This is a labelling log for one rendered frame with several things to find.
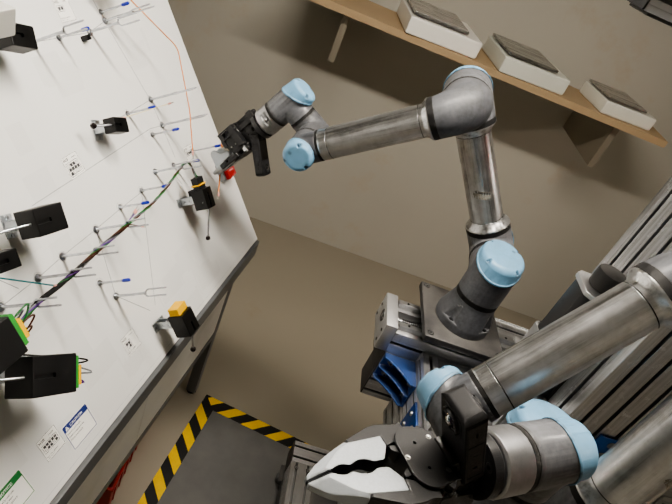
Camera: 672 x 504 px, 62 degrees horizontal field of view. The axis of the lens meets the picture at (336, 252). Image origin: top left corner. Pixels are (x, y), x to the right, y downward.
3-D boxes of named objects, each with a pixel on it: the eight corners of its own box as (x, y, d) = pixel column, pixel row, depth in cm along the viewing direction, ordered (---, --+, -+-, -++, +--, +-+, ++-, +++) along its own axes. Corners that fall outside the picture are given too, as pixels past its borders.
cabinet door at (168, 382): (215, 333, 217) (241, 257, 195) (138, 443, 172) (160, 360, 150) (209, 330, 217) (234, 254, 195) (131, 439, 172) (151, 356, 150)
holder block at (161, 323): (168, 358, 143) (200, 356, 140) (148, 319, 138) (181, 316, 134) (177, 346, 147) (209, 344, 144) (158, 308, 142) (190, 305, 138)
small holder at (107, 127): (71, 119, 122) (97, 112, 120) (101, 120, 130) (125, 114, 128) (76, 140, 123) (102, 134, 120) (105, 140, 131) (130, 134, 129)
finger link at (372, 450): (292, 515, 52) (376, 500, 56) (310, 474, 49) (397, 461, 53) (282, 486, 54) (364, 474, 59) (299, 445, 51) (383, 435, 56)
